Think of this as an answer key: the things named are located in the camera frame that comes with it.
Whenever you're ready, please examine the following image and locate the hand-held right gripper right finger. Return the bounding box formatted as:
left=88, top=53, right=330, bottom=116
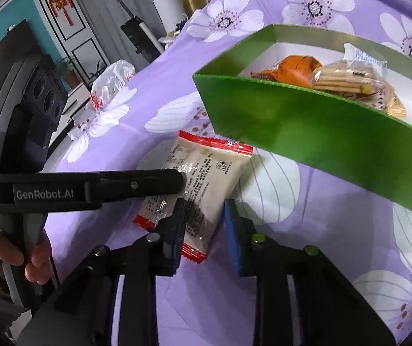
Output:
left=223, top=198, right=396, bottom=346

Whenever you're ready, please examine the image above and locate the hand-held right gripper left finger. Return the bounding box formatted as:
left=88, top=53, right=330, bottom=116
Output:
left=17, top=198, right=189, bottom=346

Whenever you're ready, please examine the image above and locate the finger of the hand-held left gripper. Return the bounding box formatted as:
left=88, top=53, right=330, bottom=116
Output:
left=84, top=169, right=187, bottom=208

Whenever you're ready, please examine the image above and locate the red-edged beige snack packet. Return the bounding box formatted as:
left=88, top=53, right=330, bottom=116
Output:
left=131, top=130, right=254, bottom=264

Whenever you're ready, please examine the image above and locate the green cardboard box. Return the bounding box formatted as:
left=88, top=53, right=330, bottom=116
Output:
left=192, top=23, right=412, bottom=224

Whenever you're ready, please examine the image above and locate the orange snack packet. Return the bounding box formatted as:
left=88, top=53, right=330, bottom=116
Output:
left=250, top=54, right=322, bottom=88

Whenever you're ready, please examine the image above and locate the beige cracker packet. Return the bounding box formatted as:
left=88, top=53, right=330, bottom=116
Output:
left=311, top=61, right=391, bottom=95

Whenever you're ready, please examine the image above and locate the yellow rice cracker packet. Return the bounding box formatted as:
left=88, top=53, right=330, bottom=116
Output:
left=336, top=79, right=409, bottom=118

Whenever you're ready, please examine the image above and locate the white and blue snack packet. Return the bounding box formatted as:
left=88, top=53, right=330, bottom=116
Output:
left=342, top=42, right=389, bottom=77

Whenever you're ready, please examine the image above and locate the potted plant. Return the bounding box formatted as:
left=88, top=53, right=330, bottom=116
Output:
left=56, top=55, right=85, bottom=89

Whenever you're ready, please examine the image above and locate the purple floral tablecloth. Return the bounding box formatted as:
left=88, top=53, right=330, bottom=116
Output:
left=44, top=0, right=412, bottom=346

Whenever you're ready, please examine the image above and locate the white and red plastic bag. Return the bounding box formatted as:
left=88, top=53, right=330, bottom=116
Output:
left=68, top=59, right=137, bottom=142

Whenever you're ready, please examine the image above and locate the upright floor cleaner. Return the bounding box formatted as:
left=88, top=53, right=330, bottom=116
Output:
left=90, top=0, right=164, bottom=63

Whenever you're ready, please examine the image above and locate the white cylindrical appliance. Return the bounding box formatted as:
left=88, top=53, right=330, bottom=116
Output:
left=153, top=0, right=189, bottom=37

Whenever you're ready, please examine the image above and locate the red knot wall ornament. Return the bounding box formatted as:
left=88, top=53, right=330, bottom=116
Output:
left=47, top=0, right=76, bottom=27

